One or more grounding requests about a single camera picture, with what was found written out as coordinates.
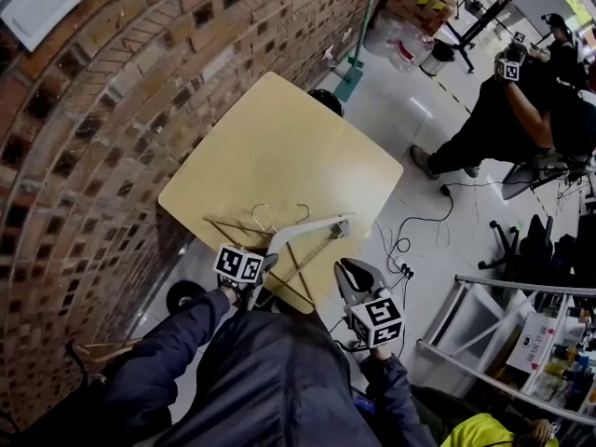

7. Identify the black tripod stand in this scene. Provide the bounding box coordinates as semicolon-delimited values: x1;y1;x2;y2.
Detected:
446;0;536;74

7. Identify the black round stool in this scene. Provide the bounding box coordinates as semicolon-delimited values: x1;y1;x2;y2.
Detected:
306;88;345;118

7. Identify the gold wire hanger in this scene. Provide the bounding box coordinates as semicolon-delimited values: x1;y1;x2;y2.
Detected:
203;202;318;309

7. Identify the white hanger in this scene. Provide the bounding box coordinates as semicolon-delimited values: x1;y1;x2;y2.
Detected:
246;202;358;312

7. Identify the grey office chair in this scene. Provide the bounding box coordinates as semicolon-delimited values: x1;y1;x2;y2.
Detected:
500;154;596;202

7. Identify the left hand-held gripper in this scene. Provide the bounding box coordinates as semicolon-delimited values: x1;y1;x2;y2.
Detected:
212;244;279;310

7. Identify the black office chair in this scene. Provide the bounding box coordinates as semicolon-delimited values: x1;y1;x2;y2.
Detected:
477;214;576;289

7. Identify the white power strip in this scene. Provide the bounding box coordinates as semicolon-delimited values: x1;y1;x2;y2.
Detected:
388;256;415;279

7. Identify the white sign board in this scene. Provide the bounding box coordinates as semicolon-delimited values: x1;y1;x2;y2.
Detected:
506;312;558;374

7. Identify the person's left forearm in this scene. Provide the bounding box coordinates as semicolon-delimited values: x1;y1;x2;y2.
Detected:
104;289;232;437

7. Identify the person's right forearm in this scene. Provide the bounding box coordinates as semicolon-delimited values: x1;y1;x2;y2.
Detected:
358;345;439;447

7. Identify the white metal shelf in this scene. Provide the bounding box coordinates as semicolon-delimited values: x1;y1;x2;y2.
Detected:
416;275;596;427

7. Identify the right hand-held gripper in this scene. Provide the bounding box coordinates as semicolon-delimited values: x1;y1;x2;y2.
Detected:
333;257;404;349

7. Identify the black power cable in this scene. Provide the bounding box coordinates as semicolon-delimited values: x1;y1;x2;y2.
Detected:
385;183;455;274

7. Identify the green metal post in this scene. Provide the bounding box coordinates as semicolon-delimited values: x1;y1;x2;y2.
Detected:
332;0;387;102

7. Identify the person's dark clothed body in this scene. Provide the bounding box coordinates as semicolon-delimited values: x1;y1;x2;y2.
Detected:
153;295;387;447

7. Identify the silver waste bin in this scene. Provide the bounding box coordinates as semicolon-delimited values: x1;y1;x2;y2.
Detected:
418;39;456;77

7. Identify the light wooden table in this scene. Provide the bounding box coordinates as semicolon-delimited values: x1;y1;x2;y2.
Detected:
157;71;404;315

